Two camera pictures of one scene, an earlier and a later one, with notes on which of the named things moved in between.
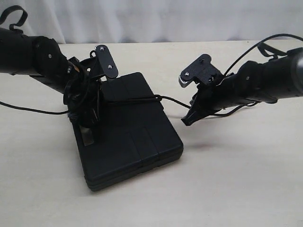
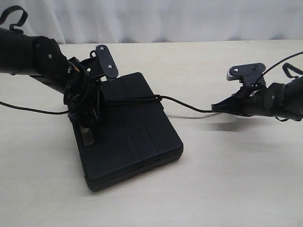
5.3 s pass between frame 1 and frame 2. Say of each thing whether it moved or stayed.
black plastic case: stayed
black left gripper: stayed
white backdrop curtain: stayed
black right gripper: moved
